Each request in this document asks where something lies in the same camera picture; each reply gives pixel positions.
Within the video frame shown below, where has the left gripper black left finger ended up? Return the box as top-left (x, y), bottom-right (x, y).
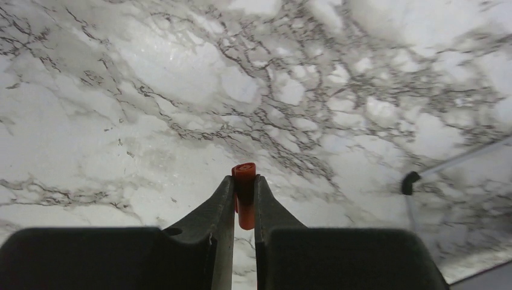
top-left (1, 176), bottom-right (234, 289)

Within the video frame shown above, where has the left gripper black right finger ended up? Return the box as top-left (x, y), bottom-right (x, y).
top-left (254, 175), bottom-right (449, 289)

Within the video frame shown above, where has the red marker cap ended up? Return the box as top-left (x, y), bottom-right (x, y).
top-left (231, 163), bottom-right (257, 230)

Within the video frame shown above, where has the black framed small whiteboard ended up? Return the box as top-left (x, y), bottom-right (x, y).
top-left (400, 137), bottom-right (511, 289)

